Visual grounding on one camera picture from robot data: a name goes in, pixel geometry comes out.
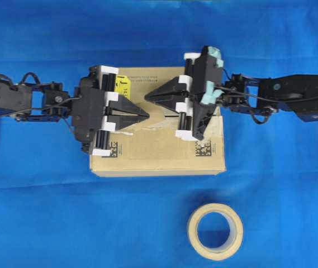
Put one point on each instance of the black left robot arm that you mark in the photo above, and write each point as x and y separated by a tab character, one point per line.
29	100

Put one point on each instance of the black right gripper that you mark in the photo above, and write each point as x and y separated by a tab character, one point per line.
193	95

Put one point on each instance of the brown tape strip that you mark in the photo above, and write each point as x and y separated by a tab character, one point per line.
158	118

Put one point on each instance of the beige tape roll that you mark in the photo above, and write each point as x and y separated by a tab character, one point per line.
215	231

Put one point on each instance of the brown cardboard box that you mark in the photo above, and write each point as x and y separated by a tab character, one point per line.
157	151

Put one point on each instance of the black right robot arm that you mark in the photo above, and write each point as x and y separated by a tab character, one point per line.
262	97

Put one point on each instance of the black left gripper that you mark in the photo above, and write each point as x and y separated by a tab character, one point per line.
94	93

